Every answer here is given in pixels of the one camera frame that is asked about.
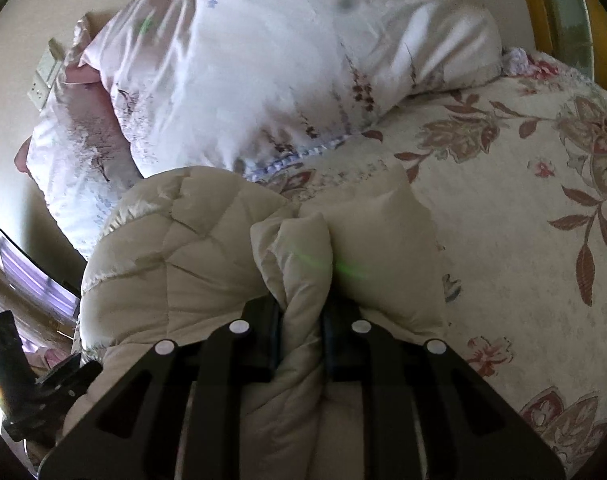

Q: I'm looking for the white wall socket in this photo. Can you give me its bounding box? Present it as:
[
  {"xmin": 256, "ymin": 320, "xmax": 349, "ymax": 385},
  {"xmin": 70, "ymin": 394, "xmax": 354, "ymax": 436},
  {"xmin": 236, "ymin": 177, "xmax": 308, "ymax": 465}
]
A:
[{"xmin": 29, "ymin": 80, "xmax": 51, "ymax": 112}]

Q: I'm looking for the white wall switch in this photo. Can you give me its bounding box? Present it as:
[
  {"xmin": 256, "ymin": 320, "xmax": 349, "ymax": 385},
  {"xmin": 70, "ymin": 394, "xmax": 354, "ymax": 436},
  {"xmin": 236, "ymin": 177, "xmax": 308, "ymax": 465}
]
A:
[{"xmin": 38, "ymin": 42, "xmax": 65, "ymax": 81}]

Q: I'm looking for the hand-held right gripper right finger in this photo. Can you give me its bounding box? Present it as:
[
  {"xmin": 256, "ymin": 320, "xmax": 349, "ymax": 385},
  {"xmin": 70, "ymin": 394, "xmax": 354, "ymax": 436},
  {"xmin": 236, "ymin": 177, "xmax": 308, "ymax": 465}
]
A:
[{"xmin": 321, "ymin": 302, "xmax": 567, "ymax": 480}]

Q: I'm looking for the floral quilted bedspread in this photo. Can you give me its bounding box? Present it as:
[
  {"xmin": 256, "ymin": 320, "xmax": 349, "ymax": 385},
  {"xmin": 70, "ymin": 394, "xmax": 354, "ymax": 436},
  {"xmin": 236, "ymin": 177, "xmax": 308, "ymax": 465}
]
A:
[{"xmin": 268, "ymin": 47, "xmax": 607, "ymax": 480}]

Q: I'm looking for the pink floral pillow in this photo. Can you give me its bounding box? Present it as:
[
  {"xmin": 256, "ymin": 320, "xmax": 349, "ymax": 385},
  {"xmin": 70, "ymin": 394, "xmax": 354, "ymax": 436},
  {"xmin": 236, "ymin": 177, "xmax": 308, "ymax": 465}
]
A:
[
  {"xmin": 13, "ymin": 75, "xmax": 144, "ymax": 261},
  {"xmin": 76, "ymin": 0, "xmax": 504, "ymax": 183}
]

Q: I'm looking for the black framed screen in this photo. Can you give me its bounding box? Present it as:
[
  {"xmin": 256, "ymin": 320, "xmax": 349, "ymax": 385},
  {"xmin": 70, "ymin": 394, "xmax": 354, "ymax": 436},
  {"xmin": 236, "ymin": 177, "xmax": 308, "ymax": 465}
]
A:
[{"xmin": 0, "ymin": 222, "xmax": 81, "ymax": 326}]

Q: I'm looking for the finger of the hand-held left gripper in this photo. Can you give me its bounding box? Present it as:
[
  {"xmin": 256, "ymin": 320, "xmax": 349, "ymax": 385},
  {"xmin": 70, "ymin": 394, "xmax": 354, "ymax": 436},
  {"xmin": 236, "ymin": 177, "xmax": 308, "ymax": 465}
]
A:
[{"xmin": 30, "ymin": 357, "xmax": 104, "ymax": 411}]

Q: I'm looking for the beige quilted down jacket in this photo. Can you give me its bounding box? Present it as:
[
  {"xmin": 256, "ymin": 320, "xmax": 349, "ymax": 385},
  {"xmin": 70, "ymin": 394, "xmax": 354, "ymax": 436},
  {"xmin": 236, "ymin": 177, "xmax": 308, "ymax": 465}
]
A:
[{"xmin": 58, "ymin": 162, "xmax": 451, "ymax": 480}]

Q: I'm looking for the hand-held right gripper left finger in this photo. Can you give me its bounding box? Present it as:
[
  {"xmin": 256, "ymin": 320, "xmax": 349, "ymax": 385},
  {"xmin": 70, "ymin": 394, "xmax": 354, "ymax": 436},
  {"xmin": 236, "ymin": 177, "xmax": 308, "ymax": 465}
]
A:
[{"xmin": 38, "ymin": 300, "xmax": 284, "ymax": 480}]

